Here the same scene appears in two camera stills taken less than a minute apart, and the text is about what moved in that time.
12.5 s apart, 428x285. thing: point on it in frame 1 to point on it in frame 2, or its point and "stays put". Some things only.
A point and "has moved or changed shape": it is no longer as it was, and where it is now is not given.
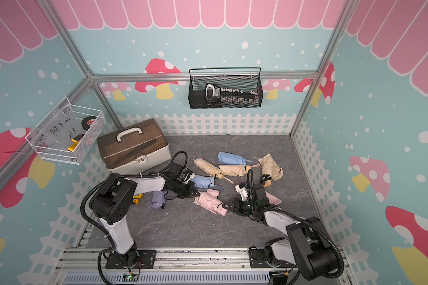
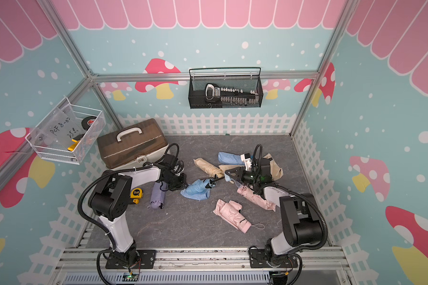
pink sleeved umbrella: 208,199 to 230,212
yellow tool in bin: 72,146 stays put
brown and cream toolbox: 138,149 stays put
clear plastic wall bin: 68,133 stays put
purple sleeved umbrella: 159,200 stays put
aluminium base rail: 232,266 stays put
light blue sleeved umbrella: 203,182 has moved or changed shape
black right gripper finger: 233,205 to 238,174
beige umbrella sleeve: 270,167 stays put
